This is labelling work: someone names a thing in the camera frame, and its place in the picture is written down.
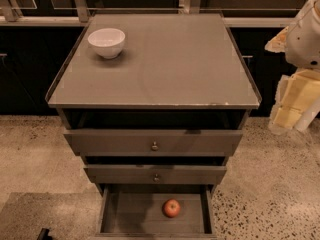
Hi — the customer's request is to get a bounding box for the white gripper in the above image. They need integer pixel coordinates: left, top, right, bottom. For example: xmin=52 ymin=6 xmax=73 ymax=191
xmin=264 ymin=0 xmax=320 ymax=135

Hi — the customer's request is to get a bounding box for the red apple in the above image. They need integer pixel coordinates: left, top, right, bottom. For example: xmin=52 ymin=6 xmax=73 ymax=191
xmin=162 ymin=199 xmax=181 ymax=218

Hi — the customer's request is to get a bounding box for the grey drawer cabinet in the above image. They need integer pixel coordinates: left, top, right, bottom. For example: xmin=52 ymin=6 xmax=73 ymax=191
xmin=44 ymin=13 xmax=262 ymax=240

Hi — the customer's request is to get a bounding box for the top drawer brass knob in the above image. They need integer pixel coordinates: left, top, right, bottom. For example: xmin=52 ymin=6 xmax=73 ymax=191
xmin=151 ymin=141 xmax=159 ymax=151

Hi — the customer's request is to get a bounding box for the drawer brass knob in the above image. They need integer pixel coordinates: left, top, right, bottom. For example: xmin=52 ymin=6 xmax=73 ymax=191
xmin=153 ymin=174 xmax=161 ymax=183
xmin=151 ymin=141 xmax=159 ymax=151

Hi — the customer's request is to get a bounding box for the middle drawer brass knob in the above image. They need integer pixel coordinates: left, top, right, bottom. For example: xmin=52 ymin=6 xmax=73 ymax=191
xmin=153 ymin=174 xmax=161 ymax=183

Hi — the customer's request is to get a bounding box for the top grey drawer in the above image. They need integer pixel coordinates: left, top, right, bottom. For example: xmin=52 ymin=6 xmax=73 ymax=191
xmin=64 ymin=129 xmax=242 ymax=157

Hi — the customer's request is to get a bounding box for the grey drawer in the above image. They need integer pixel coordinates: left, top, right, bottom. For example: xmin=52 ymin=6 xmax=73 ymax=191
xmin=84 ymin=165 xmax=226 ymax=185
xmin=94 ymin=184 xmax=217 ymax=240
xmin=64 ymin=129 xmax=242 ymax=157

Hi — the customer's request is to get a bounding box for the bottom grey drawer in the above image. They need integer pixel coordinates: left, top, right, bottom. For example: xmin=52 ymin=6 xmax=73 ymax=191
xmin=94 ymin=184 xmax=217 ymax=240

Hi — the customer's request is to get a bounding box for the middle grey drawer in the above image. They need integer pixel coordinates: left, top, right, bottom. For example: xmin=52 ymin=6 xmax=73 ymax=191
xmin=84 ymin=165 xmax=226 ymax=185

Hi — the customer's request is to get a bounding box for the white ceramic bowl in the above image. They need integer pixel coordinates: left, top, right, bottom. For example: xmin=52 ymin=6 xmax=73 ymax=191
xmin=88 ymin=28 xmax=126 ymax=59

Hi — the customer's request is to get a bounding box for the small black object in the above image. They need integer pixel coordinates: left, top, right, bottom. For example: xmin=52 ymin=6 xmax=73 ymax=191
xmin=37 ymin=228 xmax=52 ymax=240

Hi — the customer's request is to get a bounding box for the metal railing frame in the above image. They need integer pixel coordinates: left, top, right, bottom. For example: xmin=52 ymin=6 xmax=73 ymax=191
xmin=0 ymin=0 xmax=308 ymax=28

